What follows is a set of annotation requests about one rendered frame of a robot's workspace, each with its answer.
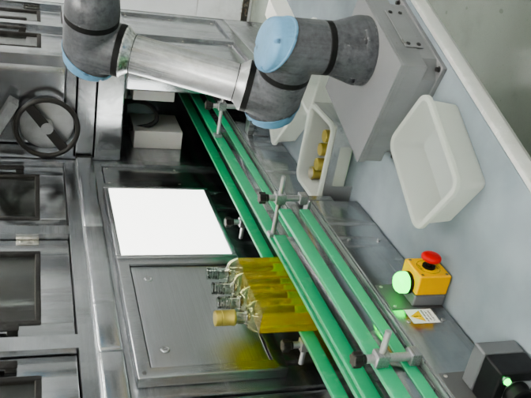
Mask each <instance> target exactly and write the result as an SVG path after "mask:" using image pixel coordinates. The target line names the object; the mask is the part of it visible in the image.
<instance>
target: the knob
mask: <svg viewBox="0 0 531 398"><path fill-rule="evenodd" d="M503 398H531V391H530V389H529V386H528V385H527V384H526V383H525V382H522V381H519V382H515V383H513V384H512V385H510V386H508V387H507V388H506V390H505V391H504V393H503Z"/></svg>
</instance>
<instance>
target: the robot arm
mask: <svg viewBox="0 0 531 398"><path fill-rule="evenodd" d="M120 11H121V9H120V0H65V1H64V8H63V12H64V14H63V32H62V58H63V61H64V63H65V65H66V67H67V69H68V70H69V71H70V72H71V73H72V74H74V75H75V76H77V77H79V78H81V79H83V80H86V81H94V82H98V81H99V80H102V81H105V80H107V79H108V78H110V77H111V76H114V77H121V76H122V75H123V74H125V73H131V74H133V75H137V76H140V77H145V78H148V79H151V80H154V81H159V82H163V83H166V84H171V85H174V86H177V87H180V88H185V89H189V90H192V91H195V92H200V93H203V94H206V95H210V96H215V97H218V98H221V99H224V100H229V101H232V102H233V103H234V105H235V107H236V109H237V110H239V111H244V112H245V115H246V117H247V119H248V120H249V121H252V123H253V124H254V125H256V126H258V127H261V128H264V129H279V128H281V127H283V126H286V125H287V124H289V123H290V122H291V121H292V120H293V119H294V117H295V115H296V112H297V111H298V110H299V108H300V104H301V100H302V98H303V95H304V93H305V91H306V88H307V85H308V82H309V80H310V78H311V75H324V76H330V77H333V78H335V79H337V80H339V81H342V82H344V83H346V84H350V85H358V86H362V85H365V84H366V83H367V82H368V81H369V80H370V79H371V76H372V74H373V72H374V71H375V67H376V64H377V60H378V50H379V37H378V28H377V25H376V23H375V21H374V19H373V18H372V17H370V16H368V15H360V14H359V15H354V16H350V17H345V18H341V19H339V20H335V21H328V20H319V19H310V18H302V17H293V16H283V17H282V16H273V17H270V18H268V19H267V20H265V21H264V23H263V24H262V26H261V27H260V29H259V31H258V34H257V37H256V40H255V44H256V45H255V48H254V60H249V61H247V62H245V63H243V64H239V63H237V62H232V61H228V60H226V59H222V58H218V57H214V56H212V55H208V54H203V53H200V52H197V51H192V50H189V49H186V48H183V47H178V46H175V45H172V44H169V43H164V42H160V41H158V40H154V39H150V38H146V37H144V36H139V35H137V34H136V33H135V32H134V30H133V29H132V28H131V26H130V25H127V24H122V23H119V22H120Z"/></svg>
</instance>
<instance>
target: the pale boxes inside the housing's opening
mask: <svg viewBox="0 0 531 398"><path fill-rule="evenodd" d="M130 94H131V97H132V100H148V101H163V102H174V99H175V93H174V92H152V91H139V90H130ZM154 118H155V116H154V115H151V114H135V113H129V123H128V126H133V130H129V134H130V139H131V141H132V145H133V147H134V148H164V149H181V145H182V138H183V132H182V130H181V128H180V126H179V124H178V121H177V119H176V117H175V116H174V115H159V121H158V123H157V124H156V125H154V126H152V127H149V128H148V127H140V126H138V125H143V124H146V123H150V122H152V121H153V120H154Z"/></svg>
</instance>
